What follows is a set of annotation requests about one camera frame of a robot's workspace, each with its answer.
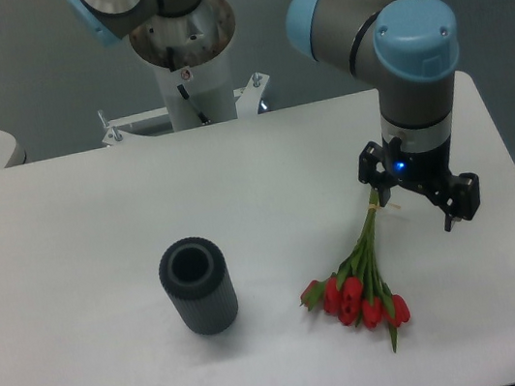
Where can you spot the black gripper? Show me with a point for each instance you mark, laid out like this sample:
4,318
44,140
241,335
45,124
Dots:
418,160

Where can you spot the red tulip bouquet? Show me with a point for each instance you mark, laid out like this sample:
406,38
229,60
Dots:
356,292

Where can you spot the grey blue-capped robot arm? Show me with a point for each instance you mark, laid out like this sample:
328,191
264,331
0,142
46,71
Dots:
407,49

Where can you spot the dark grey ribbed vase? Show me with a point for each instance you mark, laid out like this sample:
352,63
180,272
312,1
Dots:
193,273

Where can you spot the white pedestal base frame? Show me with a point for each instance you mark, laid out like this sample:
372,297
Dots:
248,102

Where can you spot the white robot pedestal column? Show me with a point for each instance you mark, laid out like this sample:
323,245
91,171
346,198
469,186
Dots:
189,54

